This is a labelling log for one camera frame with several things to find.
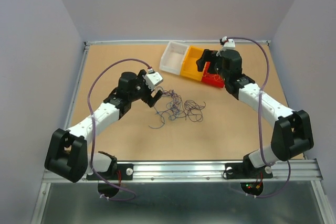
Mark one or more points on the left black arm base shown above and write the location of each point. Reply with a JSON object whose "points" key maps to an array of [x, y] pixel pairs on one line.
{"points": [[122, 171]]}

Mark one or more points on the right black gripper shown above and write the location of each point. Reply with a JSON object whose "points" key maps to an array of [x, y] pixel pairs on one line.
{"points": [[208, 55]]}

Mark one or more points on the yellow plastic bin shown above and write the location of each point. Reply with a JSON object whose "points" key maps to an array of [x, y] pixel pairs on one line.
{"points": [[189, 66]]}

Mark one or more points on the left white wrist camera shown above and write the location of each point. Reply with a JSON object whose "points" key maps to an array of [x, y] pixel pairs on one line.
{"points": [[152, 79]]}

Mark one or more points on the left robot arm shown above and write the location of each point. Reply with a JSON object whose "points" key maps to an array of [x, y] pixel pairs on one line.
{"points": [[68, 156]]}

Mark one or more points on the white plastic bin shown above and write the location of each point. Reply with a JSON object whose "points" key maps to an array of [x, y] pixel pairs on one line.
{"points": [[173, 57]]}

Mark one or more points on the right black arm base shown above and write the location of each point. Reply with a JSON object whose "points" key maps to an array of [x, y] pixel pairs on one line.
{"points": [[244, 170]]}

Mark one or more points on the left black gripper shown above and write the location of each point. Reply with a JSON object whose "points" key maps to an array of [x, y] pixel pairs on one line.
{"points": [[140, 80]]}

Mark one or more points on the red plastic bin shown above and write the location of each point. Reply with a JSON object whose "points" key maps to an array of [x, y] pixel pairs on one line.
{"points": [[211, 79]]}

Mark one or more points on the aluminium front rail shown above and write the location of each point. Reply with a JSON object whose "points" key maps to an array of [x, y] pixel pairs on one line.
{"points": [[204, 171]]}

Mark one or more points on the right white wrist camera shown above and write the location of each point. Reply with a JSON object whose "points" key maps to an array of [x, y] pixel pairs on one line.
{"points": [[227, 44]]}

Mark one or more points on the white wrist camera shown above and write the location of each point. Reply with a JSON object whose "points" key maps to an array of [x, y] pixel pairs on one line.
{"points": [[152, 79], [227, 44]]}

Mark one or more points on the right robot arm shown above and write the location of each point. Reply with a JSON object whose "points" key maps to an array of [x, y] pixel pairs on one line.
{"points": [[292, 133]]}

